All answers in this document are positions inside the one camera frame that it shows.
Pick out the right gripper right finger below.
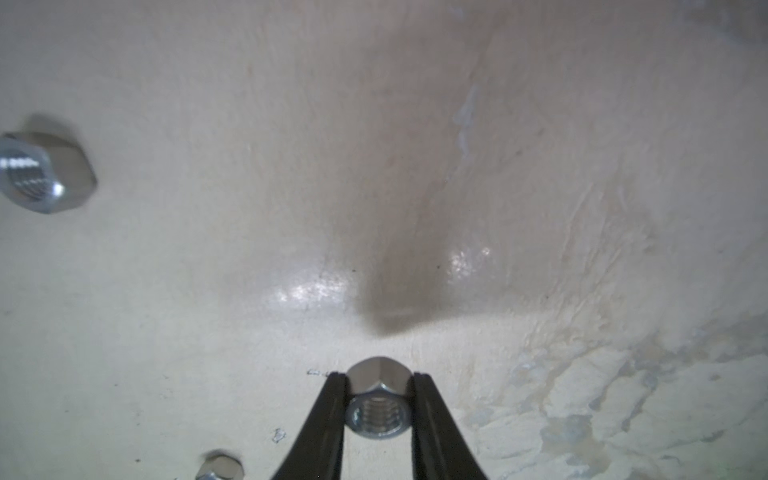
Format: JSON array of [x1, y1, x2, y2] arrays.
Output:
[[411, 373, 487, 480]]

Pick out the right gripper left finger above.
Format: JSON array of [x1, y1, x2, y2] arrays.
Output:
[[272, 372, 347, 480]]

